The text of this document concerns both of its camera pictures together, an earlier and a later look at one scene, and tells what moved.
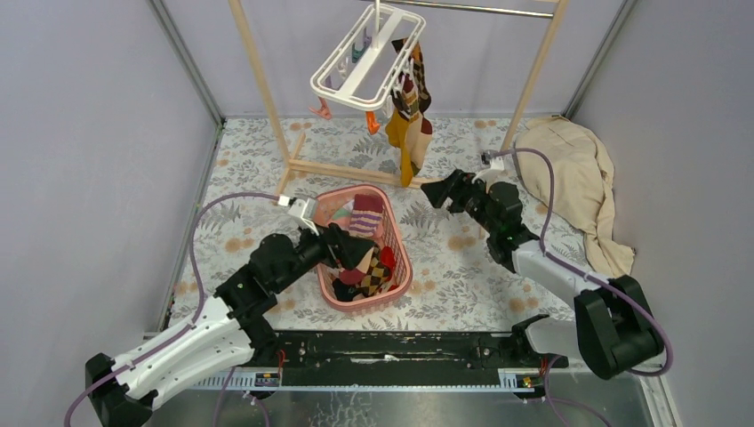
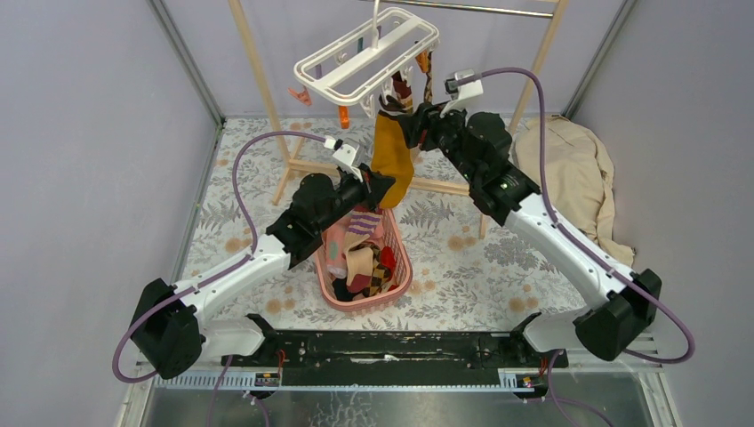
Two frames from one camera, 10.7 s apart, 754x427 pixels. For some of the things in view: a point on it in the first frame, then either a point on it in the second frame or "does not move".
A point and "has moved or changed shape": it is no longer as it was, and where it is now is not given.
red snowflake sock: [388, 258] does not move
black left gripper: [351, 251] to [378, 185]
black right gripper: [455, 187] to [429, 114]
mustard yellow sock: [397, 133] has moved or changed shape
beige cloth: [583, 185] does not move
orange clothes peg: [372, 121] to [343, 111]
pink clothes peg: [324, 110] to [303, 95]
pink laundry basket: [390, 237] does not move
